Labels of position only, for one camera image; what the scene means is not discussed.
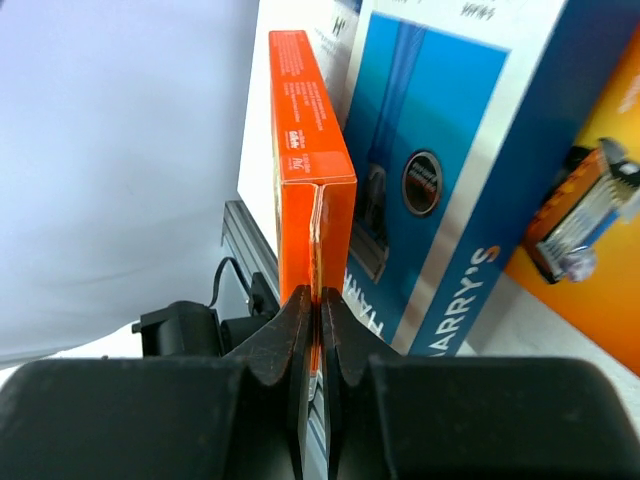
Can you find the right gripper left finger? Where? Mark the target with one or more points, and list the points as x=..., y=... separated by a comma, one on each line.
x=267, y=439

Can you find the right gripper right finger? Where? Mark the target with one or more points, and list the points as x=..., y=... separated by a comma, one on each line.
x=353, y=363

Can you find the orange gillette box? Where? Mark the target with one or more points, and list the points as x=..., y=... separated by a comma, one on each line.
x=314, y=179
x=580, y=253

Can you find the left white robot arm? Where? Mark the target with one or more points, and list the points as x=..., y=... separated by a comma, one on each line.
x=186, y=328

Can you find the white blue Harry's box centre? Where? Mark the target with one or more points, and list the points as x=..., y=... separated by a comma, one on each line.
x=457, y=115

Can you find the grey Harry's box left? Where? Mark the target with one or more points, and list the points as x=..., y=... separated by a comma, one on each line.
x=330, y=27

